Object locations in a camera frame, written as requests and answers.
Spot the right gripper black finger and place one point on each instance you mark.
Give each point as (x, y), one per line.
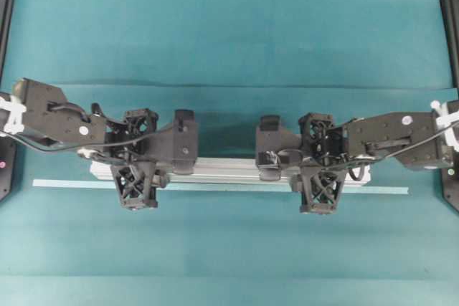
(270, 122)
(269, 172)

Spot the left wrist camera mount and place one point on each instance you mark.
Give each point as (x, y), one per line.
(137, 183)

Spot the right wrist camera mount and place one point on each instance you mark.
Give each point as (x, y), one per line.
(320, 189)

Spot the thin light metal strip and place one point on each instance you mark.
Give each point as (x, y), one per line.
(277, 188)

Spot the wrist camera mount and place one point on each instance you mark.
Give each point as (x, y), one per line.
(137, 183)
(320, 189)

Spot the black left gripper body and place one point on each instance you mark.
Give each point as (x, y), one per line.
(137, 139)

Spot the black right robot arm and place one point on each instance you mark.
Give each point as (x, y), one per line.
(418, 140)

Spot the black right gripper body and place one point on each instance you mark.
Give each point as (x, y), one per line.
(320, 139)

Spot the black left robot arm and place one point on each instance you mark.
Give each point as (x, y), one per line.
(41, 113)

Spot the silver aluminium extrusion rail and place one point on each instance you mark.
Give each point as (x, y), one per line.
(223, 171)

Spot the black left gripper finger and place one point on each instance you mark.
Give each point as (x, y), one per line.
(183, 116)
(183, 167)

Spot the teal table cloth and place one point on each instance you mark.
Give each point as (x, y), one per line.
(230, 61)

